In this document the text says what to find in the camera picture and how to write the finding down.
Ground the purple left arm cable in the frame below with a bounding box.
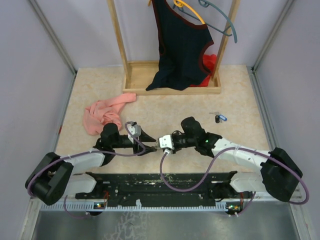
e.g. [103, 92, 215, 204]
[26, 121, 147, 220]

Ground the yellow clothes hanger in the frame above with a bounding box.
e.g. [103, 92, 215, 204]
[147, 0, 207, 26]

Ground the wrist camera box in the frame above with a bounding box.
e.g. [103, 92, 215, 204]
[158, 134, 175, 154]
[127, 122, 141, 139]

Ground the white cable duct strip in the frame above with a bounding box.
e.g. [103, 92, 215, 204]
[39, 199, 246, 213]

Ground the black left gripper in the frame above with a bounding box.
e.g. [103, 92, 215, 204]
[111, 128, 157, 156]

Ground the dark navy tank top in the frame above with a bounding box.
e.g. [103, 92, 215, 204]
[145, 0, 214, 91]

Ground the large keyring with small rings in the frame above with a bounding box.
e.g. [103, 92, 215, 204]
[153, 139, 162, 151]

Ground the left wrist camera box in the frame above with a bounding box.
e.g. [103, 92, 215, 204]
[127, 122, 141, 139]

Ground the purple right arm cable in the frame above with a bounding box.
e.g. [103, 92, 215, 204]
[159, 146, 310, 217]

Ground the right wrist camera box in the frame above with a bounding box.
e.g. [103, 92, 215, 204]
[158, 134, 175, 154]

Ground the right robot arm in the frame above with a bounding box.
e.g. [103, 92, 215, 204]
[158, 116, 303, 203]

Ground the blue tagged key bunch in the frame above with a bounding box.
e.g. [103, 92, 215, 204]
[210, 112, 228, 124]

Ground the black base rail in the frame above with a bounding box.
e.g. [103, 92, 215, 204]
[75, 171, 241, 208]

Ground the wooden clothes rack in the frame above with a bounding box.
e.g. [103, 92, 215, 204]
[107, 0, 240, 95]

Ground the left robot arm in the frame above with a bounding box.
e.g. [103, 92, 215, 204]
[25, 121, 157, 206]

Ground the red cloth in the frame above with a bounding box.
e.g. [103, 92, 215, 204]
[190, 54, 217, 87]

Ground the pink cloth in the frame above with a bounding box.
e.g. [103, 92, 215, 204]
[82, 93, 137, 136]

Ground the grey blue clothes hanger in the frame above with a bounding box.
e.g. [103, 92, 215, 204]
[197, 0, 239, 44]

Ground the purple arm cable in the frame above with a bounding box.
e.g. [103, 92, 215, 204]
[159, 146, 310, 217]
[26, 121, 147, 220]

